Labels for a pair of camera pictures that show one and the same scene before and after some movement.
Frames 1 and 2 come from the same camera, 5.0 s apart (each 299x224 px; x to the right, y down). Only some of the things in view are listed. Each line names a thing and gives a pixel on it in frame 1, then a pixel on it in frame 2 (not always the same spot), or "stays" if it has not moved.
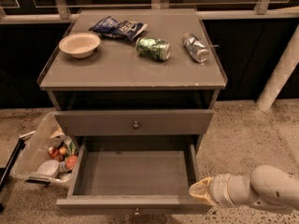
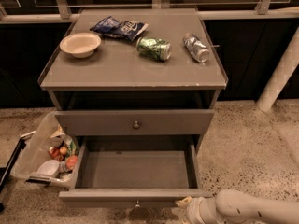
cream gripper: x=218 y=190 to x=194 y=209
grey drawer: x=128 y=175 stays
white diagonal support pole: x=283 y=70 stays
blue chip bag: x=121 y=29 stays
